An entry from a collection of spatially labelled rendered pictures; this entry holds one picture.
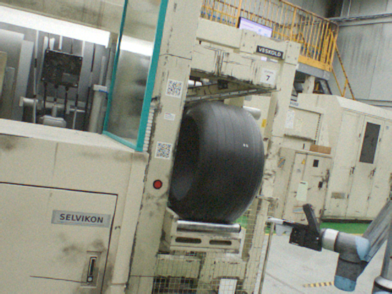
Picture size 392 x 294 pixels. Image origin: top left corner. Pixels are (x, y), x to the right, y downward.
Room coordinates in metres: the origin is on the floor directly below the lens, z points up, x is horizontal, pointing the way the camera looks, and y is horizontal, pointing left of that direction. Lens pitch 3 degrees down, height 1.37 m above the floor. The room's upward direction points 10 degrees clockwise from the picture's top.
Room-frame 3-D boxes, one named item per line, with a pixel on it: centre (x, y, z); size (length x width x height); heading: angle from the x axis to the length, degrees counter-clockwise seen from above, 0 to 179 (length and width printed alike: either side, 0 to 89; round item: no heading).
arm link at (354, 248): (1.56, -0.60, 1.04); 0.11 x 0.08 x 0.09; 61
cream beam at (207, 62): (2.56, -0.07, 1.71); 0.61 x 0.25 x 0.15; 112
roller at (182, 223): (2.11, -0.12, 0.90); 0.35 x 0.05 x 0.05; 112
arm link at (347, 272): (1.57, -0.61, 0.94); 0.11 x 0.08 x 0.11; 151
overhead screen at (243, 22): (6.25, -0.52, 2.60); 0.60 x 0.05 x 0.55; 125
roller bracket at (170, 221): (2.17, 0.10, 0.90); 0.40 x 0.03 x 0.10; 22
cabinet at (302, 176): (6.99, -1.64, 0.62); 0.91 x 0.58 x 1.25; 125
